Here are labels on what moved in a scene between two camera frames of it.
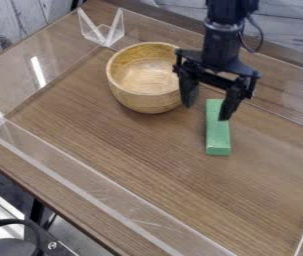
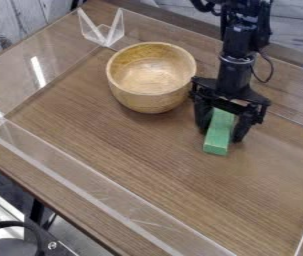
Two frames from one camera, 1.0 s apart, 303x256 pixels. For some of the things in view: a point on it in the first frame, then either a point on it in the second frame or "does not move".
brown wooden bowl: x=142 y=79 does not move
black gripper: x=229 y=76 -> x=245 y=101
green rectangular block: x=217 y=129 does not move
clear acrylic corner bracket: x=103 y=34 does not move
